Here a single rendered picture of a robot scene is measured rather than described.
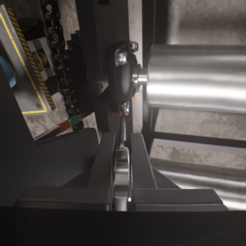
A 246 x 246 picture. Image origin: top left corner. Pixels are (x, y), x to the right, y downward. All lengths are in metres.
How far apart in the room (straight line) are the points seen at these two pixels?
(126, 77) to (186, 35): 0.91
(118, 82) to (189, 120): 1.14
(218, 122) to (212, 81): 1.16
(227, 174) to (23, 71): 1.19
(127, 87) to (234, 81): 0.17
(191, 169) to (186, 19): 0.91
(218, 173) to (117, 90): 0.33
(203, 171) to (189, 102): 0.23
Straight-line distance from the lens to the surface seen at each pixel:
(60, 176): 0.20
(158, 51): 0.30
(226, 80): 0.29
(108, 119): 0.31
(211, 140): 1.15
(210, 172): 0.49
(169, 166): 0.47
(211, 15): 1.19
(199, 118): 1.40
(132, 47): 0.37
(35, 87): 1.26
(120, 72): 0.31
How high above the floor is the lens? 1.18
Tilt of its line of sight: 52 degrees down
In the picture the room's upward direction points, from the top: 155 degrees counter-clockwise
